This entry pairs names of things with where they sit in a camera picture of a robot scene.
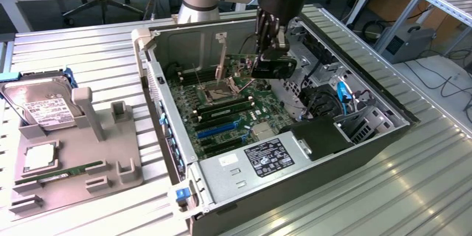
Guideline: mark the silver drive cage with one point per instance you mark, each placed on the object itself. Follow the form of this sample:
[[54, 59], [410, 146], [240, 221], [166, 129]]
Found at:
[[284, 89]]

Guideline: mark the green motherboard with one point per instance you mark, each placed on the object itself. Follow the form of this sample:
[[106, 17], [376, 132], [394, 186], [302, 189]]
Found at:
[[258, 100]]

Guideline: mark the grey parts rack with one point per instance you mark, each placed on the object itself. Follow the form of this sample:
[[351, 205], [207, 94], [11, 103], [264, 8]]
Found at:
[[74, 142]]

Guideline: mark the black RAM slot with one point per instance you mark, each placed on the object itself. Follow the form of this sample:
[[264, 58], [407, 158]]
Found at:
[[204, 79], [203, 71]]

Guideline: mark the thin locking lever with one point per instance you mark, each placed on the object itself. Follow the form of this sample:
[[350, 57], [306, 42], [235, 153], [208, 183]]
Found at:
[[198, 74]]

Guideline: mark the graphics card with black shroud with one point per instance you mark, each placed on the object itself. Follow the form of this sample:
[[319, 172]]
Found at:
[[272, 67]]

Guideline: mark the grey machine box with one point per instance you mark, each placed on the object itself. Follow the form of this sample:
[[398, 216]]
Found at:
[[410, 45]]

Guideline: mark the aluminium slat frame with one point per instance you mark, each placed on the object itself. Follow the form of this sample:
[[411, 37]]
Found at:
[[446, 1]]

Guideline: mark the blue case latch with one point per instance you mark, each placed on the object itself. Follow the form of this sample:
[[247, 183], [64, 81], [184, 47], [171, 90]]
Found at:
[[183, 194]]

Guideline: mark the black plastic shroud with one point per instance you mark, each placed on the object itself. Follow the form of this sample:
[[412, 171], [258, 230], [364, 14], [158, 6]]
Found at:
[[320, 139]]

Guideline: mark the metal socket cover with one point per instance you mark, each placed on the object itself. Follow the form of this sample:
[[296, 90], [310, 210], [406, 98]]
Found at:
[[239, 84]]

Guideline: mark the silver CPU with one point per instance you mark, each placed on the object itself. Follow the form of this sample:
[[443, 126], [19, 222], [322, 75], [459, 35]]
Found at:
[[39, 157]]

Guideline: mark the green RAM stick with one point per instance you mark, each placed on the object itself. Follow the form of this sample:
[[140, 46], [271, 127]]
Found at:
[[74, 170]]

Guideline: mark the silver hard disk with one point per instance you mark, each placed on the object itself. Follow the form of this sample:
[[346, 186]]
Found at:
[[36, 95]]

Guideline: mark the silver chipset heatsink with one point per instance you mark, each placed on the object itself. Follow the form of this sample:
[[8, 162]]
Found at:
[[263, 132]]

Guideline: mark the silver power supply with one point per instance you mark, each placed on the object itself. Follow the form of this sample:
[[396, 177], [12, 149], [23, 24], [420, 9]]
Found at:
[[236, 175]]

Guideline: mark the silver disk bay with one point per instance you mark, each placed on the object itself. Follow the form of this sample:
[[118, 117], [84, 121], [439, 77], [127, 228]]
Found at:
[[368, 128]]

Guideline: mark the black expansion slot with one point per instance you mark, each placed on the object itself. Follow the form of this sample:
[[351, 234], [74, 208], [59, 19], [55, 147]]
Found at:
[[222, 144], [215, 125], [223, 150]]

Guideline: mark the blue expansion slot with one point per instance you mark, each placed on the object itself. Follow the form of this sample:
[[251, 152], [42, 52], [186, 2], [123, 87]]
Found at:
[[218, 133]]

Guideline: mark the open black PC case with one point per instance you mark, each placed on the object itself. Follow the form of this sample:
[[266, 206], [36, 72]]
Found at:
[[332, 178]]

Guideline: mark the RAM stick in motherboard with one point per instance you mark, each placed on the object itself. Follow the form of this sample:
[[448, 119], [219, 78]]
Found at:
[[228, 112]]

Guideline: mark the CPU socket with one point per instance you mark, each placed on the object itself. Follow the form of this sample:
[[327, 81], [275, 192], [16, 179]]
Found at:
[[218, 92]]

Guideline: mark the blue disk caddy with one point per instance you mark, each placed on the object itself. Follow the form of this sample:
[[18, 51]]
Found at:
[[70, 77]]

